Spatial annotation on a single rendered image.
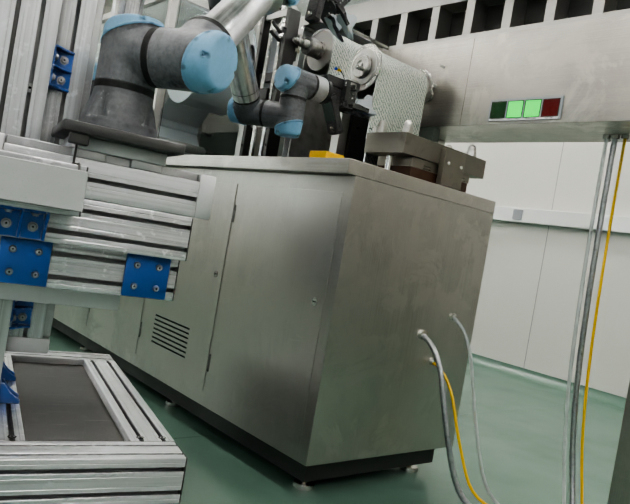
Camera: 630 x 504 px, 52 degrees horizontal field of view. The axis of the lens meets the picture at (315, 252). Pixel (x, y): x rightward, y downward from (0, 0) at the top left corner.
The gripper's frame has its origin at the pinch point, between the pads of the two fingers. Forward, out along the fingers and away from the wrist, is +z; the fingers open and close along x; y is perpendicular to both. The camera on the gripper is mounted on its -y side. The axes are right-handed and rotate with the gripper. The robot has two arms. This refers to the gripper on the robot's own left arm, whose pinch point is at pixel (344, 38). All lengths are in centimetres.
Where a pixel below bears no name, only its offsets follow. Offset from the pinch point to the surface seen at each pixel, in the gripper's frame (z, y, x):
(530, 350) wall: 284, 93, 77
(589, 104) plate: 41, 20, -58
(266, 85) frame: 8.5, -7.2, 39.7
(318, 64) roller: 10.6, 6.9, 26.0
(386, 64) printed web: 14.0, 6.9, -4.5
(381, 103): 22.3, -2.1, -4.7
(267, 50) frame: -0.8, 0.2, 39.2
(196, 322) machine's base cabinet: 50, -83, 33
